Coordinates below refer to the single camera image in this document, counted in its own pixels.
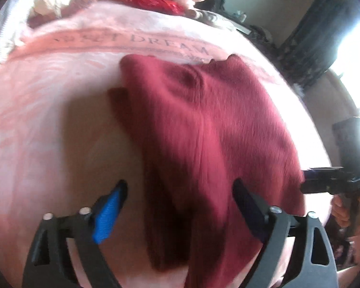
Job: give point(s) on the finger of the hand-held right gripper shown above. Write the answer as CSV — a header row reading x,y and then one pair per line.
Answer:
x,y
318,181

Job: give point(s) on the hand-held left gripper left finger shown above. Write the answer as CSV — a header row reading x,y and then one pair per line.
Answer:
x,y
108,213

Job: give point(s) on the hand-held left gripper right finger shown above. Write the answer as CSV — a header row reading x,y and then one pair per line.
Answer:
x,y
249,207

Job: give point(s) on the dark red knit sweater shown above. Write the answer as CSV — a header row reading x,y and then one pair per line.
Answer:
x,y
213,126

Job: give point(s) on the person's right forearm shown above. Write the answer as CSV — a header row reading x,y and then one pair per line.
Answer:
x,y
355,276

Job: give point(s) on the person's right hand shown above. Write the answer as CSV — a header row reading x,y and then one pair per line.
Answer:
x,y
339,211

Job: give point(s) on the bright window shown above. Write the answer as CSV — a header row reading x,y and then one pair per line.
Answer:
x,y
358,51

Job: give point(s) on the dark curtain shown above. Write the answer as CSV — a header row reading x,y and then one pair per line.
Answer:
x,y
318,36

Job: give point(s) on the pink patterned blanket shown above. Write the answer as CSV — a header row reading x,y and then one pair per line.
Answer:
x,y
48,111

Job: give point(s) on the grey cloth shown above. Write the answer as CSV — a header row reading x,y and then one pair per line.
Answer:
x,y
0,27

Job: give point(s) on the red sequined cloth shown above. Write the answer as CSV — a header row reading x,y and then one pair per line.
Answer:
x,y
156,2

